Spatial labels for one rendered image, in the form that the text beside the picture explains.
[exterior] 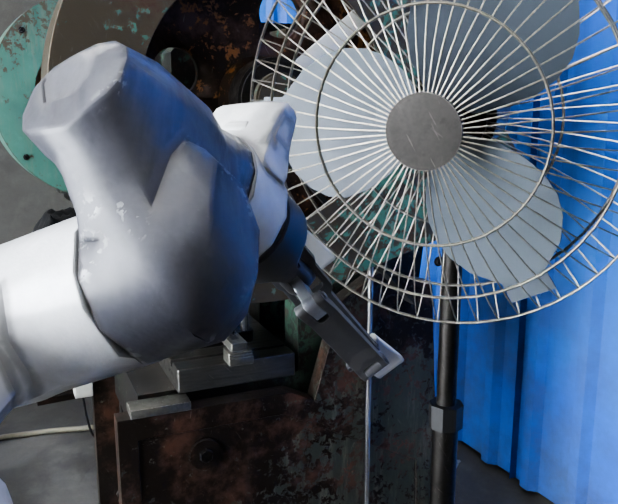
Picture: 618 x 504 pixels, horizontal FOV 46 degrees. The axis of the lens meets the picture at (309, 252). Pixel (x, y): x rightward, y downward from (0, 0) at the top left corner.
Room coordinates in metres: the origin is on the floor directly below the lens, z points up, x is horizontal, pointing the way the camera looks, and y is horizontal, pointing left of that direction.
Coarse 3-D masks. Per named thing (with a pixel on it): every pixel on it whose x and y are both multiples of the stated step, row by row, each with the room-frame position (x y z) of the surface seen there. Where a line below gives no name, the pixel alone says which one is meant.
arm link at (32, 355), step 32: (64, 224) 0.40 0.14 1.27; (0, 256) 0.40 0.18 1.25; (32, 256) 0.39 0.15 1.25; (64, 256) 0.38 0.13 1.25; (0, 288) 0.38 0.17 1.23; (32, 288) 0.38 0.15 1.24; (64, 288) 0.37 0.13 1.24; (0, 320) 0.38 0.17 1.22; (32, 320) 0.37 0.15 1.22; (64, 320) 0.37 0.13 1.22; (0, 352) 0.37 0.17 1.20; (32, 352) 0.38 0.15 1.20; (64, 352) 0.37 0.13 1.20; (96, 352) 0.37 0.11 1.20; (0, 384) 0.36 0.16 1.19; (32, 384) 0.38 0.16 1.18; (64, 384) 0.39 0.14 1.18; (0, 416) 0.36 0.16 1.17; (0, 480) 0.21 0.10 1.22
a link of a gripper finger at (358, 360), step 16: (320, 304) 0.52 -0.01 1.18; (304, 320) 0.53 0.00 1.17; (320, 320) 0.54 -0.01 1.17; (336, 320) 0.54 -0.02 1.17; (320, 336) 0.54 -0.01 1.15; (336, 336) 0.54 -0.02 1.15; (352, 336) 0.54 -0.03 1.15; (336, 352) 0.54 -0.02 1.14; (352, 352) 0.55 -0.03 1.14; (368, 352) 0.55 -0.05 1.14; (352, 368) 0.55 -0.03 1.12
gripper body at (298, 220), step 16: (288, 208) 0.53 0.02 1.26; (288, 224) 0.52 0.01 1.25; (304, 224) 0.54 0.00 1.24; (288, 240) 0.52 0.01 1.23; (304, 240) 0.54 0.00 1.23; (272, 256) 0.51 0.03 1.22; (288, 256) 0.53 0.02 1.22; (272, 272) 0.53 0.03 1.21; (288, 272) 0.53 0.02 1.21; (304, 272) 0.54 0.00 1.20; (288, 288) 0.54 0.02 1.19
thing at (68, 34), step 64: (64, 0) 1.30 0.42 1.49; (128, 0) 1.34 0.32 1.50; (192, 0) 1.46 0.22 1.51; (256, 0) 1.51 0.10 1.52; (320, 0) 1.57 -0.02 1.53; (384, 0) 1.54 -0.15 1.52; (192, 64) 1.66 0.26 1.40; (256, 64) 1.40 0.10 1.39; (384, 192) 1.55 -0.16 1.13; (384, 256) 1.55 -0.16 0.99; (256, 320) 2.06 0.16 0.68; (384, 320) 1.78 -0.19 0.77; (128, 384) 1.72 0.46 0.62; (192, 384) 1.62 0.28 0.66; (256, 384) 1.72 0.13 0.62; (320, 384) 1.71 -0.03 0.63; (384, 384) 1.78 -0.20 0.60; (128, 448) 1.52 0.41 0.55; (192, 448) 1.58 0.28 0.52; (256, 448) 1.65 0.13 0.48; (320, 448) 1.72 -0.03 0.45; (384, 448) 1.79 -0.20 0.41
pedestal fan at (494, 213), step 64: (448, 0) 0.95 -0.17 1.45; (512, 0) 0.95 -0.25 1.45; (576, 0) 0.93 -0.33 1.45; (320, 64) 1.00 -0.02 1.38; (384, 64) 1.06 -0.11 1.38; (448, 64) 0.97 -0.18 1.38; (512, 64) 0.97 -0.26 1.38; (576, 64) 0.87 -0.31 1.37; (320, 128) 1.00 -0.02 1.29; (384, 128) 1.03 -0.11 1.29; (448, 128) 0.91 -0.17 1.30; (320, 192) 1.04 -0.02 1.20; (448, 192) 1.02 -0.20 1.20; (512, 192) 0.94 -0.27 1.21; (448, 256) 1.09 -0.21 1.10; (512, 256) 0.97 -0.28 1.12; (448, 320) 1.08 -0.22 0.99; (448, 384) 1.08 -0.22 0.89; (448, 448) 1.08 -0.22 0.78
